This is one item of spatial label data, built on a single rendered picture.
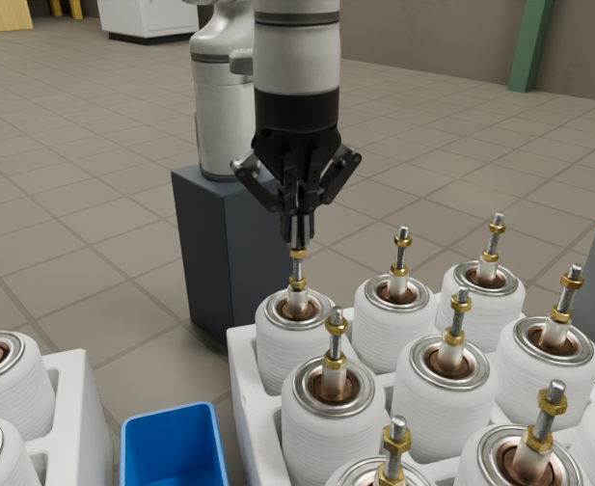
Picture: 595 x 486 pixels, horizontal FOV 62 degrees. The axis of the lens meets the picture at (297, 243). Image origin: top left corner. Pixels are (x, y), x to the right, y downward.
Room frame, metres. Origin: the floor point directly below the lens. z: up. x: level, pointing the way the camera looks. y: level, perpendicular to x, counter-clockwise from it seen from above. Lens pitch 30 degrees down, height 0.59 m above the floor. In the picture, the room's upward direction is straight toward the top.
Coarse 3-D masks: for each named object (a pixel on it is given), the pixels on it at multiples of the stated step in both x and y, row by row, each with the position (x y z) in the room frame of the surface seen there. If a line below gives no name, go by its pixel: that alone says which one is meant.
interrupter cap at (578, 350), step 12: (516, 324) 0.41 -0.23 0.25; (528, 324) 0.41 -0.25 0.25; (540, 324) 0.41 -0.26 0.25; (516, 336) 0.39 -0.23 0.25; (528, 336) 0.39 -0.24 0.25; (540, 336) 0.40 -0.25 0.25; (576, 336) 0.39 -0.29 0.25; (528, 348) 0.37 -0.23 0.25; (540, 348) 0.37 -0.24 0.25; (552, 348) 0.38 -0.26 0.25; (564, 348) 0.38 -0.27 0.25; (576, 348) 0.37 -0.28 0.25; (588, 348) 0.37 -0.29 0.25; (540, 360) 0.36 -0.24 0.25; (552, 360) 0.36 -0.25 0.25; (564, 360) 0.36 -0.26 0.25; (576, 360) 0.36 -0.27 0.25; (588, 360) 0.36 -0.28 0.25
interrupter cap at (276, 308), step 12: (276, 300) 0.45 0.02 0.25; (312, 300) 0.45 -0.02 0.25; (324, 300) 0.45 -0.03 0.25; (264, 312) 0.43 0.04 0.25; (276, 312) 0.43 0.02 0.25; (288, 312) 0.43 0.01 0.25; (312, 312) 0.43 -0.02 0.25; (324, 312) 0.43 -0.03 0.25; (276, 324) 0.41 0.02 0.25; (288, 324) 0.41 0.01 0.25; (300, 324) 0.41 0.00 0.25; (312, 324) 0.41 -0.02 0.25
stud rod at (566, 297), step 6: (576, 264) 0.39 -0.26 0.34; (570, 270) 0.39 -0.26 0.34; (576, 270) 0.38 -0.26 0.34; (570, 276) 0.39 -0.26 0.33; (576, 276) 0.38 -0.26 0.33; (564, 288) 0.39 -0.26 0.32; (564, 294) 0.38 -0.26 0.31; (570, 294) 0.38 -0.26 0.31; (564, 300) 0.38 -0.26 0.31; (570, 300) 0.38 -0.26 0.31; (558, 306) 0.39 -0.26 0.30; (564, 306) 0.38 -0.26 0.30
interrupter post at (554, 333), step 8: (552, 320) 0.38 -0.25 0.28; (544, 328) 0.39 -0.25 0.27; (552, 328) 0.38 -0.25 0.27; (560, 328) 0.38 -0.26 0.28; (568, 328) 0.38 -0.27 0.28; (544, 336) 0.38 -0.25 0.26; (552, 336) 0.38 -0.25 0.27; (560, 336) 0.38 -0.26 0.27; (544, 344) 0.38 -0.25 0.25; (552, 344) 0.38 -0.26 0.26; (560, 344) 0.38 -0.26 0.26
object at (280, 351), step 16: (256, 320) 0.43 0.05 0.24; (272, 336) 0.40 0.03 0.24; (288, 336) 0.40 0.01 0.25; (304, 336) 0.40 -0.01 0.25; (320, 336) 0.40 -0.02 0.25; (272, 352) 0.40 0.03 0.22; (288, 352) 0.39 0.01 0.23; (304, 352) 0.39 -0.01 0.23; (320, 352) 0.40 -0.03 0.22; (272, 368) 0.40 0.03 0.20; (288, 368) 0.39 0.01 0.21; (272, 384) 0.40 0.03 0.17
